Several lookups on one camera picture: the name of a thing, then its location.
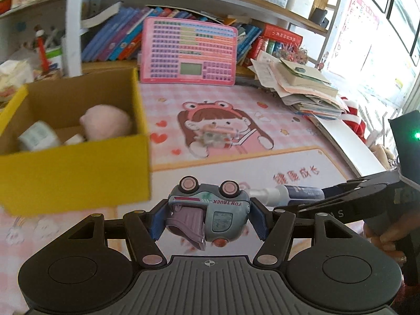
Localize small red white box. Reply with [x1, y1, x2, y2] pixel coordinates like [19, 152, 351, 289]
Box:
[201, 129, 231, 149]

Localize white power adapter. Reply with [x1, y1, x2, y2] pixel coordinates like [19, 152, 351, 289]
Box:
[64, 134, 86, 145]

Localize pink plush toy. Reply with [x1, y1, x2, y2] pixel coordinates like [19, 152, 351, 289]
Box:
[80, 104, 132, 141]

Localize pink utility knife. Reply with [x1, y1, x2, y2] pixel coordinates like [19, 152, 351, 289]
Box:
[204, 124, 238, 137]

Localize clear packing tape roll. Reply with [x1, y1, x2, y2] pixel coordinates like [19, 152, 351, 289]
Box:
[18, 121, 61, 151]

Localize person's hand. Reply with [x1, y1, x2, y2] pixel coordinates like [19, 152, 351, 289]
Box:
[363, 211, 420, 267]

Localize yellow cardboard box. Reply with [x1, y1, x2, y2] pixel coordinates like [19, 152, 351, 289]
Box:
[1, 68, 151, 217]

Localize red white striped plush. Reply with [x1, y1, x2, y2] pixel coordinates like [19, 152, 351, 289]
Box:
[341, 97, 366, 143]

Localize pink cartoon table mat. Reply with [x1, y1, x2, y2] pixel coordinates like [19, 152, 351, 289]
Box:
[0, 83, 388, 260]

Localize stack of papers and books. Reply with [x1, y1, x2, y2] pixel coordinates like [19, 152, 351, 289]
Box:
[250, 52, 349, 119]

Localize pink learning tablet toy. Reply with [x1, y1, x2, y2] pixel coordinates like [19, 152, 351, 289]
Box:
[140, 17, 238, 86]

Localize row of blue purple books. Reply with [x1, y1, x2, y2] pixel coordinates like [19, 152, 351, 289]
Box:
[81, 2, 214, 63]

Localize red boxed books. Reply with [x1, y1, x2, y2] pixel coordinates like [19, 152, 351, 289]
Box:
[242, 21, 303, 66]

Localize white green pen holder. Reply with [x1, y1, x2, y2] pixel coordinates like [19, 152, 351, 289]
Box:
[46, 46, 63, 71]

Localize floral tissue box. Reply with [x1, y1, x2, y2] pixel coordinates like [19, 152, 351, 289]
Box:
[0, 60, 34, 102]

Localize alphabet wall poster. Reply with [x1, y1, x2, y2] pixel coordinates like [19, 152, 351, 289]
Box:
[327, 0, 417, 107]

